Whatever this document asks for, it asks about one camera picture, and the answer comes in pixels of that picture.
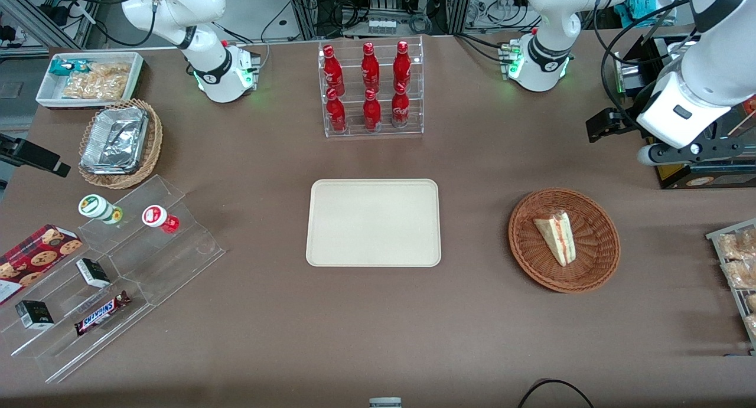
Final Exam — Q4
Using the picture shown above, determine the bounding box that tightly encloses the triangular sandwich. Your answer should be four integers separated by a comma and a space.
533, 211, 576, 267

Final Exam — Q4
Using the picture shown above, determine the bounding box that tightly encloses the brown round wicker basket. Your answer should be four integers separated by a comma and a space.
509, 187, 621, 294

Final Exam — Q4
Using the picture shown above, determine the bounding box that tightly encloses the beige plastic tray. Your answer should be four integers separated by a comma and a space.
305, 179, 442, 268

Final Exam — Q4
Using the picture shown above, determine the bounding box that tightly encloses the light wicker basket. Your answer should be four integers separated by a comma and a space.
78, 99, 164, 190

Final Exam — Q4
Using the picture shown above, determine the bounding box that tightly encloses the black hot food display case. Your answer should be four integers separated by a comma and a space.
613, 33, 756, 190

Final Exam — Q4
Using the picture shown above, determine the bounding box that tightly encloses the bagged bread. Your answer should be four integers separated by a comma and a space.
717, 229, 756, 262
721, 259, 756, 291

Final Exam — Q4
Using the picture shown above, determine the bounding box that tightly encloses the teal cloth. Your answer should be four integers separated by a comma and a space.
613, 0, 678, 30

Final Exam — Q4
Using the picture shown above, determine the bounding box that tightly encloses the clear acrylic bottle rack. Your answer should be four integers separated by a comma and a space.
318, 36, 425, 139

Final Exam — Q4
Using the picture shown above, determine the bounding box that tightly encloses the red cola bottle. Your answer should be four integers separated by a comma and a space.
393, 41, 412, 92
322, 45, 346, 96
326, 88, 348, 133
391, 83, 411, 129
361, 42, 382, 93
363, 89, 383, 132

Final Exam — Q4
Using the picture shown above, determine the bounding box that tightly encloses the clear acrylic stepped stand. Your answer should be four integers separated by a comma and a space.
0, 174, 227, 384

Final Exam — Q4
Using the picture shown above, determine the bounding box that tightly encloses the red-lidded small cup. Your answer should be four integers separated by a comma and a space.
142, 204, 181, 234

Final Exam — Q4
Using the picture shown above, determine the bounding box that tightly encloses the aluminium foil container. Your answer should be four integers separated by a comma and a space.
79, 106, 149, 176

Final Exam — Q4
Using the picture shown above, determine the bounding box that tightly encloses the green-lidded white cup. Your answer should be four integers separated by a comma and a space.
78, 194, 124, 226

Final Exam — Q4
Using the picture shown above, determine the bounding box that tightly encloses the clear bag of crackers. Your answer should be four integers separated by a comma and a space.
61, 62, 132, 101

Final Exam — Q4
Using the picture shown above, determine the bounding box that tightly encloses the small black box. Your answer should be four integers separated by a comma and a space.
76, 258, 112, 289
15, 300, 55, 330

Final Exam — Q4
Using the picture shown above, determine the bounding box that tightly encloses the Snickers chocolate bar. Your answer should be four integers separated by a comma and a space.
74, 291, 132, 337

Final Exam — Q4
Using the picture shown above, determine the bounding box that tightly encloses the white rectangular snack bin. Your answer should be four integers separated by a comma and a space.
35, 51, 146, 110

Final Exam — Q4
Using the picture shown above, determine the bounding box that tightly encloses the red cookie box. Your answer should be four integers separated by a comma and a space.
0, 224, 84, 306

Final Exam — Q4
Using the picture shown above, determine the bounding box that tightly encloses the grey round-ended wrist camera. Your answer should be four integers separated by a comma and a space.
636, 145, 669, 166

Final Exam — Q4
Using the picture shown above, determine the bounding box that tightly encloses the black wrist-mounted bracket block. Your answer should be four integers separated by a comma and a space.
585, 107, 640, 143

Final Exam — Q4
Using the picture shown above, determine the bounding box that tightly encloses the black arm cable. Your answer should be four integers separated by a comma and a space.
592, 0, 695, 131

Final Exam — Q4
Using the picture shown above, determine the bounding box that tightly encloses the wire bread rack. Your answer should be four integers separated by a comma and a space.
705, 218, 756, 357

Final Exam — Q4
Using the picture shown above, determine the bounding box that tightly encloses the black floor cable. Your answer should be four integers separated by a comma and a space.
518, 378, 595, 408

